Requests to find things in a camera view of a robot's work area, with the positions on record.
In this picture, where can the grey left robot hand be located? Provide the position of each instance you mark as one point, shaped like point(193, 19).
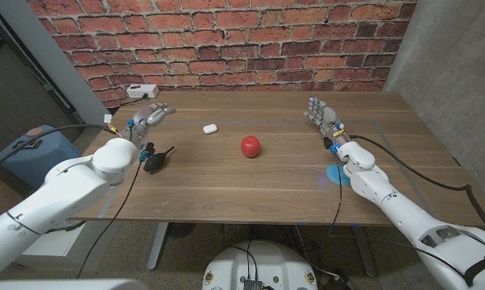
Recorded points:
point(143, 118)

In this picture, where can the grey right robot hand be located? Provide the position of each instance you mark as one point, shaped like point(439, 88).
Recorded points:
point(327, 118)

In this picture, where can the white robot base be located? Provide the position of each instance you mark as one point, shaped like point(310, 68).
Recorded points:
point(262, 266)

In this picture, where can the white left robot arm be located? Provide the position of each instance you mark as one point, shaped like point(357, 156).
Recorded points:
point(65, 189)

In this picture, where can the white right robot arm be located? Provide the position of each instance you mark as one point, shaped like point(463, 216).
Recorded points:
point(407, 217)

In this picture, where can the white airpods case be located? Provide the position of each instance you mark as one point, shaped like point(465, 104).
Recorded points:
point(210, 129)

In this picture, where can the white power strip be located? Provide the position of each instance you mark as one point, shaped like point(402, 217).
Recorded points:
point(142, 91)

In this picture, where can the blue round disc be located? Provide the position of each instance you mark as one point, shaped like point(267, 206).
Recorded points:
point(333, 175)

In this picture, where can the red apple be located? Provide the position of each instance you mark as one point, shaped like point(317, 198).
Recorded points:
point(250, 147)

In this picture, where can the blue storage box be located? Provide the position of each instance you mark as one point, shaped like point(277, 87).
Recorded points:
point(61, 149)

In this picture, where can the brown round coaster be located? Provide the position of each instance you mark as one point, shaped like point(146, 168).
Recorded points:
point(35, 131)

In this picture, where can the red brick print backdrop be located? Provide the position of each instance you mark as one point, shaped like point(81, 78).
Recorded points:
point(226, 44)

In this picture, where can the black round floor fan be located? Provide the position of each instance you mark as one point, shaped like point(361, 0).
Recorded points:
point(181, 229)

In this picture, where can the black phone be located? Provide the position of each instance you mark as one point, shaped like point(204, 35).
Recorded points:
point(25, 144)

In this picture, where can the grey metal table leg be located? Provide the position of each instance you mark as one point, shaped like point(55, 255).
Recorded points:
point(157, 245)
point(363, 249)

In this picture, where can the white floor platform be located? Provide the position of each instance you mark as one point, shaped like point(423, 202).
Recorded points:
point(65, 246)

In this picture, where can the white robot torso edge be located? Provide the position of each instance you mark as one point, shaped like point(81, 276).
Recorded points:
point(65, 285)

